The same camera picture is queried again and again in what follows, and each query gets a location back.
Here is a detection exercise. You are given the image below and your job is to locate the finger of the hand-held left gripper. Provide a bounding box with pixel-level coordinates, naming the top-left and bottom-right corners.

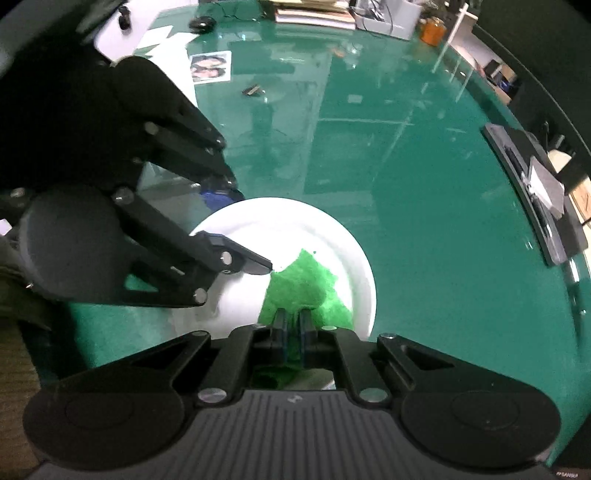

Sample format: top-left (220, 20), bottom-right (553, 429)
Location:
top-left (112, 186), bottom-right (274, 308)
top-left (111, 55), bottom-right (246, 209)

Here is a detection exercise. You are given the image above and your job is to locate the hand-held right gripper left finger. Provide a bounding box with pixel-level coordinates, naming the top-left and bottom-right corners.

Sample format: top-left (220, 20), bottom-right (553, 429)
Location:
top-left (60, 307), bottom-right (291, 407)

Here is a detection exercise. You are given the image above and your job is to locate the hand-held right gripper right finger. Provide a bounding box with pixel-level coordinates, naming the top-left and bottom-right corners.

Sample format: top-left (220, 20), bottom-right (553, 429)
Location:
top-left (299, 308), bottom-right (536, 408)

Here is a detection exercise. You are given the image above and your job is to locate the bright green cleaning cloth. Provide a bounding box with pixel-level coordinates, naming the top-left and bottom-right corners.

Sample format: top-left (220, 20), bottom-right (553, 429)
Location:
top-left (249, 248), bottom-right (354, 391)

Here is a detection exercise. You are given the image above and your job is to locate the white plate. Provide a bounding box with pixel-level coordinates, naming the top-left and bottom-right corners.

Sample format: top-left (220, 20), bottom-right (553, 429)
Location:
top-left (172, 197), bottom-right (377, 391)

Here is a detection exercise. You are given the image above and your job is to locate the printed photo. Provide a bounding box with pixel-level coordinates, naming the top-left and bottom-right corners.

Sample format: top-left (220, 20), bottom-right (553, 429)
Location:
top-left (188, 50), bottom-right (232, 84)

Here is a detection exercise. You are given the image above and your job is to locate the white paper sheet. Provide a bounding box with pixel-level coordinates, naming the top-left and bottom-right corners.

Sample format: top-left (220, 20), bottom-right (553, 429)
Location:
top-left (95, 24), bottom-right (197, 109)

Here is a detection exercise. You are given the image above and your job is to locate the stack of books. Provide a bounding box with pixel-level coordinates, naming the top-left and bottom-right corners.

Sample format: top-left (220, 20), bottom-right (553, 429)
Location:
top-left (270, 0), bottom-right (358, 31)

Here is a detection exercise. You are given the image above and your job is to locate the white desktop device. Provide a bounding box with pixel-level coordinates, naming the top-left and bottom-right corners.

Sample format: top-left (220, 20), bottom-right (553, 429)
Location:
top-left (353, 0), bottom-right (423, 41)

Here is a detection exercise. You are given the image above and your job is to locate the black pen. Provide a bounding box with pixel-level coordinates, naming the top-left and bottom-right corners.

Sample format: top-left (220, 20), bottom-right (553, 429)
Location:
top-left (504, 144), bottom-right (550, 232)

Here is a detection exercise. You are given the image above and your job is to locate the orange jar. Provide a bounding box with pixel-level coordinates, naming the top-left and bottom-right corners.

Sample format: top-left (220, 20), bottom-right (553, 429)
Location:
top-left (419, 16), bottom-right (448, 47)

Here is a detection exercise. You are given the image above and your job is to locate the dark grey monitor base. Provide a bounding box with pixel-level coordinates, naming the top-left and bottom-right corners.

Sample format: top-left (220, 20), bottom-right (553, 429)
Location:
top-left (480, 124), bottom-right (589, 267)

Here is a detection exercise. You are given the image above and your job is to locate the grey notepad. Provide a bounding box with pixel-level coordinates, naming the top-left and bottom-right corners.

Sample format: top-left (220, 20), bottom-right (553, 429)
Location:
top-left (526, 156), bottom-right (566, 217)

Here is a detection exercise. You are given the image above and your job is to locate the black curved monitor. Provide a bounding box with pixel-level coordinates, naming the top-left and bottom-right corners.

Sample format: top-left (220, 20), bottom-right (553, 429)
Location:
top-left (475, 23), bottom-right (591, 158)

